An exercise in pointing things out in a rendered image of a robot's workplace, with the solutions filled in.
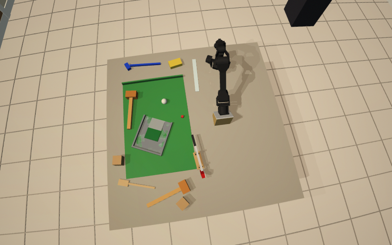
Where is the red putter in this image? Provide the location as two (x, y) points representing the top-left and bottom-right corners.
(191, 135), (206, 178)

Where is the green mat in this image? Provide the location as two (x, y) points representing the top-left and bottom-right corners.
(123, 77), (197, 179)

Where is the tan wooden bar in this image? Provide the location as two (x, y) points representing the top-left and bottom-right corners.
(118, 179), (155, 189)

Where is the blue golf putter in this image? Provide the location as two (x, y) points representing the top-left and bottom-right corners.
(124, 62), (161, 71)

